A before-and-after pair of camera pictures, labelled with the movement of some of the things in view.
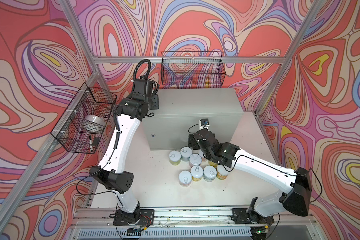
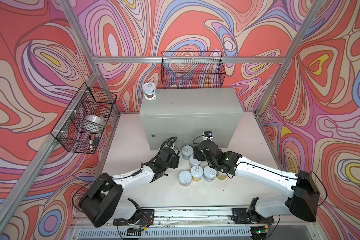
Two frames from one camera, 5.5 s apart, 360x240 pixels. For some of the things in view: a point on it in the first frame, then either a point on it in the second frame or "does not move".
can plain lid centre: x=195 y=160 does not move
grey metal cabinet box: x=184 y=111 does not move
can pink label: x=185 y=178 does not move
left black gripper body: x=153 y=103 → x=173 y=163
